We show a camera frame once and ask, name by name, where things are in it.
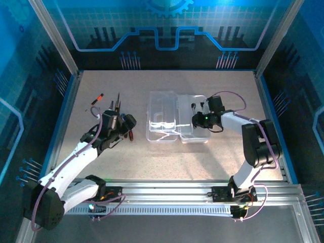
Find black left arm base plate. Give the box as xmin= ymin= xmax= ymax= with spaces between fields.
xmin=100 ymin=186 xmax=124 ymax=203

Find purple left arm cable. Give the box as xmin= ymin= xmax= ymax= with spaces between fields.
xmin=30 ymin=106 xmax=127 ymax=232

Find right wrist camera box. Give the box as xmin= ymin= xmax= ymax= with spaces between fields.
xmin=207 ymin=95 xmax=225 ymax=112

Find slotted grey cable duct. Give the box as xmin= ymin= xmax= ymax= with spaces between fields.
xmin=64 ymin=205 xmax=233 ymax=216

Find clear plastic tool box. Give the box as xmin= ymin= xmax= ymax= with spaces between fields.
xmin=146 ymin=90 xmax=212 ymax=144

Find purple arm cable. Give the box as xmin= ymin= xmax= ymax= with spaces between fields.
xmin=30 ymin=106 xmax=127 ymax=232
xmin=211 ymin=90 xmax=281 ymax=222

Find aluminium mounting rail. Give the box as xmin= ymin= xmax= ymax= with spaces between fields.
xmin=31 ymin=178 xmax=308 ymax=207

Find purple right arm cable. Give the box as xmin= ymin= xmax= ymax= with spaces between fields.
xmin=211 ymin=90 xmax=281 ymax=222

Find orange black capped screwdriver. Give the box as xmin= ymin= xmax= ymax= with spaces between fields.
xmin=91 ymin=93 xmax=105 ymax=106

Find aluminium frame post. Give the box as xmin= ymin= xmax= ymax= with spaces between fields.
xmin=27 ymin=0 xmax=79 ymax=76
xmin=255 ymin=0 xmax=306 ymax=76

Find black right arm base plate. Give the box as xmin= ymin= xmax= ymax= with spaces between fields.
xmin=212 ymin=186 xmax=258 ymax=203

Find grey metal panel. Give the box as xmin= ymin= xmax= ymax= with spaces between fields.
xmin=32 ymin=214 xmax=304 ymax=243

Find small black controller board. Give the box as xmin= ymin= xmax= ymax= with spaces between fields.
xmin=231 ymin=205 xmax=250 ymax=220
xmin=87 ymin=202 xmax=107 ymax=215

